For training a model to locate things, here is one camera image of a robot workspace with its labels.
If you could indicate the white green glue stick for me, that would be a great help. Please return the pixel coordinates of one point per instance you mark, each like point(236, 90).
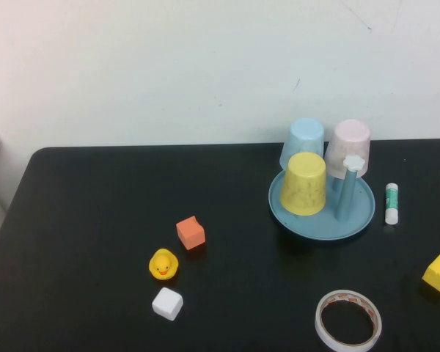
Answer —
point(392, 205)

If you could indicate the white foam cube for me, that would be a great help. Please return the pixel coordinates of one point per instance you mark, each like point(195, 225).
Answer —
point(167, 303)

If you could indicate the white tape roll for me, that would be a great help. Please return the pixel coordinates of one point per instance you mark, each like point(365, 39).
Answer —
point(320, 326)

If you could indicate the yellow plastic cup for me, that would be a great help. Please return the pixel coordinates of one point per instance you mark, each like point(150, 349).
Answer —
point(304, 187)

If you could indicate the pink plastic cup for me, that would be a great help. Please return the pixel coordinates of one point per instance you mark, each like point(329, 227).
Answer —
point(350, 141)

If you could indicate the yellow rubber duck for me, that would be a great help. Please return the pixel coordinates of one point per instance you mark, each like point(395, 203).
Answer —
point(163, 265)

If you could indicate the light blue plastic cup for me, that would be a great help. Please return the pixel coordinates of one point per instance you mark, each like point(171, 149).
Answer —
point(306, 133)

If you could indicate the orange foam cube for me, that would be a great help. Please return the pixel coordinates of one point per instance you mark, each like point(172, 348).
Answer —
point(190, 234)

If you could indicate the yellow foam cube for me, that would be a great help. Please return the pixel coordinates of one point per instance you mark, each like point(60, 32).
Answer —
point(439, 273)

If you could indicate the blue cup stand with posts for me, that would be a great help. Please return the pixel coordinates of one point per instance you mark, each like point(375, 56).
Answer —
point(348, 223)

